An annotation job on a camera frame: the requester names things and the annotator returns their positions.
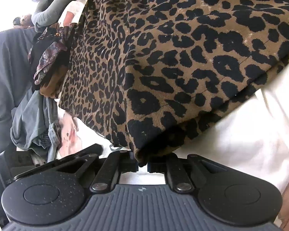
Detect leopard print garment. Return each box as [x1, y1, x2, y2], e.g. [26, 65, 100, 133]
[59, 0, 289, 167]

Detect white cartoon bed sheet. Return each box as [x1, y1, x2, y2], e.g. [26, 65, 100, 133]
[57, 0, 289, 198]

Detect grey trousers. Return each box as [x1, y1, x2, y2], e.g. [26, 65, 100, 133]
[0, 28, 60, 162]

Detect brown garment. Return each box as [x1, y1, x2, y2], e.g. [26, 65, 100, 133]
[39, 65, 68, 99]

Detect floral patterned garment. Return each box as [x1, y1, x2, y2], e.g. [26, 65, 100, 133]
[28, 23, 77, 90]

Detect grey long sleeve garment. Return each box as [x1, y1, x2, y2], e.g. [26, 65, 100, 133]
[29, 0, 78, 28]

